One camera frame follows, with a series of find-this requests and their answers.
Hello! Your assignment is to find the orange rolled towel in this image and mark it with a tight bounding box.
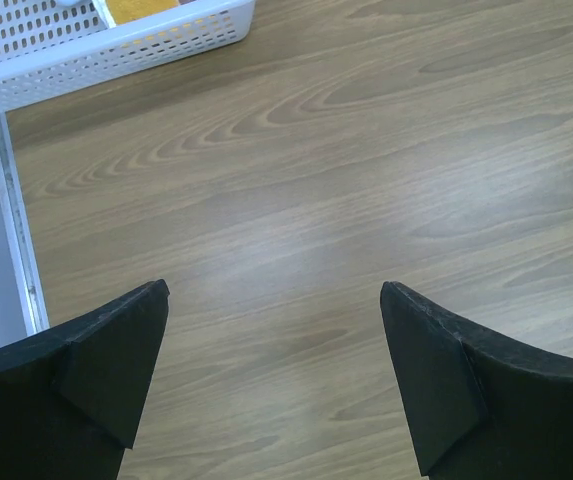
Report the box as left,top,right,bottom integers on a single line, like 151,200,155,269
103,0,181,27

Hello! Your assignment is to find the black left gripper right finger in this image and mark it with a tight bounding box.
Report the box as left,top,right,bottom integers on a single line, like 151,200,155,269
380,282,573,479

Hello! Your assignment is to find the white perforated plastic basket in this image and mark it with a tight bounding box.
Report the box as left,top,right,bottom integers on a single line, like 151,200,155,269
0,1,255,113

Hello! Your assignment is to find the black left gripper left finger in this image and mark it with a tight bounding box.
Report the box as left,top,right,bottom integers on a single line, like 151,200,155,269
0,280,169,479

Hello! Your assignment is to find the aluminium table edge rail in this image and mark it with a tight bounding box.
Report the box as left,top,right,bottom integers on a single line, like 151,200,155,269
0,114,50,336

